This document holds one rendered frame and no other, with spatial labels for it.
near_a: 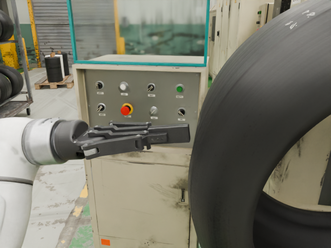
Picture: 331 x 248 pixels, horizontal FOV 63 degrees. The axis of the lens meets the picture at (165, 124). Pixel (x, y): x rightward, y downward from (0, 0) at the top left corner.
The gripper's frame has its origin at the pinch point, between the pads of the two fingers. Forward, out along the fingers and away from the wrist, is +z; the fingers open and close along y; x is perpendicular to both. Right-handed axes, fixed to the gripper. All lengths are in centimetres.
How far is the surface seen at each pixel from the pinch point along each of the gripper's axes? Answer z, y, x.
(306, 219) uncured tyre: 27.3, 16.0, 31.1
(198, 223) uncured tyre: 4.6, -9.4, 11.2
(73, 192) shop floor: -127, 144, 108
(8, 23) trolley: -278, 316, -56
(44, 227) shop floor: -127, 99, 108
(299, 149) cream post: 28.3, 26.9, 17.3
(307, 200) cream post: 31, 27, 33
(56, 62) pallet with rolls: -351, 521, 17
